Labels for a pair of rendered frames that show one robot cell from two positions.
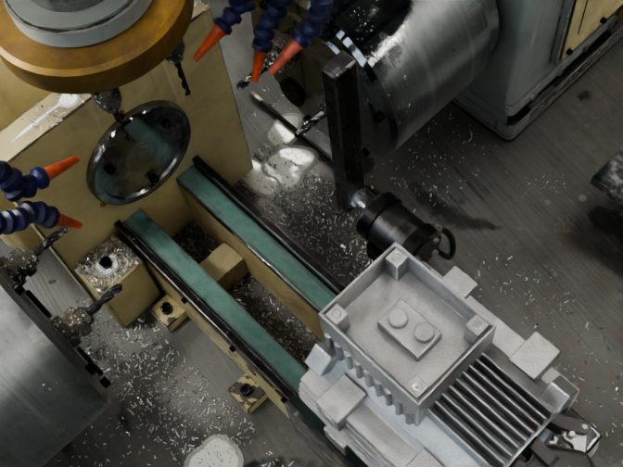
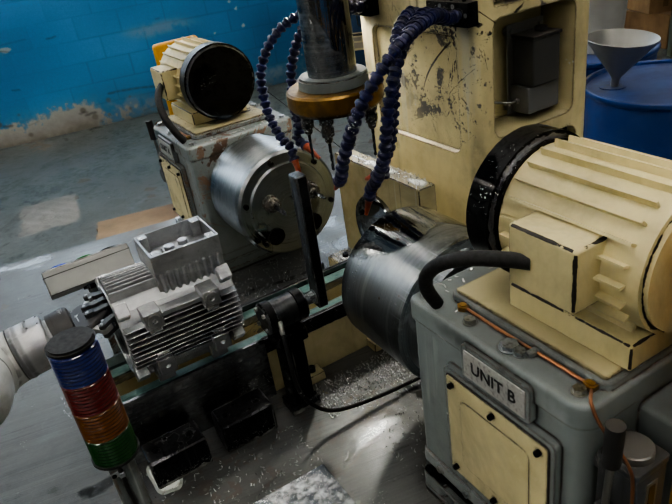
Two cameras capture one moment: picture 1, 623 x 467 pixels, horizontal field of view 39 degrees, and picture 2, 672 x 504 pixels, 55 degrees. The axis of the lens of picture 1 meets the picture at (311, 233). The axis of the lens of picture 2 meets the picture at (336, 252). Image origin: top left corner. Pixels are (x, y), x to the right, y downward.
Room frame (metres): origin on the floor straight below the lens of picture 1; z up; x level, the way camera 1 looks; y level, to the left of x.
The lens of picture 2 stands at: (0.67, -1.03, 1.64)
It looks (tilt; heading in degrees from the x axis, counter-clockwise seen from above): 29 degrees down; 97
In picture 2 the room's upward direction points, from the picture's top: 9 degrees counter-clockwise
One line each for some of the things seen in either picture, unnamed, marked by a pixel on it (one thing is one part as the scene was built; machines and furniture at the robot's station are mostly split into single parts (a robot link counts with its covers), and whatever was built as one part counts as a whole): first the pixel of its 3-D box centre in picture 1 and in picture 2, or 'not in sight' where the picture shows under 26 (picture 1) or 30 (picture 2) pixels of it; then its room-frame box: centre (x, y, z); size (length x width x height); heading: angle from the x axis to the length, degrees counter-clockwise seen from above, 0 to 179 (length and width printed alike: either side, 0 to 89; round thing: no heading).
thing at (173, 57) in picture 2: not in sight; (198, 121); (0.14, 0.64, 1.16); 0.33 x 0.26 x 0.42; 125
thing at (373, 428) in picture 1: (436, 396); (171, 307); (0.24, -0.09, 1.04); 0.20 x 0.19 x 0.19; 35
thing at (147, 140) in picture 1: (142, 156); (376, 228); (0.61, 0.18, 1.02); 0.15 x 0.02 x 0.15; 125
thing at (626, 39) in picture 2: not in sight; (620, 69); (1.50, 1.42, 0.93); 0.25 x 0.24 x 0.25; 24
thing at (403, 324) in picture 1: (406, 334); (180, 253); (0.28, -0.07, 1.13); 0.12 x 0.11 x 0.07; 35
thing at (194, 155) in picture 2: not in sight; (228, 179); (0.19, 0.62, 0.99); 0.35 x 0.31 x 0.37; 125
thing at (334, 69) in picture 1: (347, 142); (308, 242); (0.50, -0.05, 1.12); 0.04 x 0.03 x 0.26; 35
